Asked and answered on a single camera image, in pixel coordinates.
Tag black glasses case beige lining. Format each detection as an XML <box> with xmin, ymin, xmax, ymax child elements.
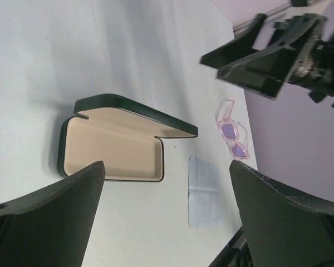
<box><xmin>57</xmin><ymin>93</ymin><xmax>198</xmax><ymax>182</ymax></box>

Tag pink frame purple sunglasses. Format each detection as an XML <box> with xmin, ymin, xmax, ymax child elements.
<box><xmin>215</xmin><ymin>99</ymin><xmax>250</xmax><ymax>160</ymax></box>

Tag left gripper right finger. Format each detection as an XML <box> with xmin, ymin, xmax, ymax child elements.
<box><xmin>208</xmin><ymin>160</ymin><xmax>334</xmax><ymax>267</ymax></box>

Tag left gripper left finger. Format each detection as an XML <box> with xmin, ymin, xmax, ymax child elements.
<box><xmin>0</xmin><ymin>161</ymin><xmax>105</xmax><ymax>266</ymax></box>

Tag light blue cleaning cloth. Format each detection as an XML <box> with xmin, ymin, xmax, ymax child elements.
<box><xmin>188</xmin><ymin>157</ymin><xmax>221</xmax><ymax>228</ymax></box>

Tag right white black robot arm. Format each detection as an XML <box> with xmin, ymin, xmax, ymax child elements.
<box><xmin>200</xmin><ymin>1</ymin><xmax>334</xmax><ymax>108</ymax></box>

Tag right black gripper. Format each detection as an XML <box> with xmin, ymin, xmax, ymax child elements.
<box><xmin>200</xmin><ymin>13</ymin><xmax>327</xmax><ymax>98</ymax></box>

